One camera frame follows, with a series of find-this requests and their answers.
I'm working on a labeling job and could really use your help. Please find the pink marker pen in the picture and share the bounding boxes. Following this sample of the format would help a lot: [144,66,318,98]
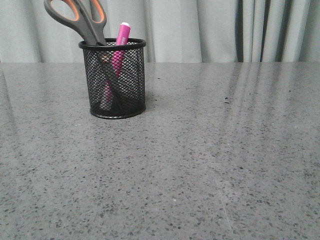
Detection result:
[99,22,131,111]

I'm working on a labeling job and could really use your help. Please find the grey orange scissors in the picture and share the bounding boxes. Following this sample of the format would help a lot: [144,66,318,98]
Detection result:
[43,0,126,111]

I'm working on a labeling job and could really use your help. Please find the black mesh pen cup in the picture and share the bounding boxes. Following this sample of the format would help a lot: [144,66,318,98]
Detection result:
[78,38,146,119]

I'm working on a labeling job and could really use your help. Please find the grey curtain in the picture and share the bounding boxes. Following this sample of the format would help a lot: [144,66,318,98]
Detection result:
[0,0,320,63]

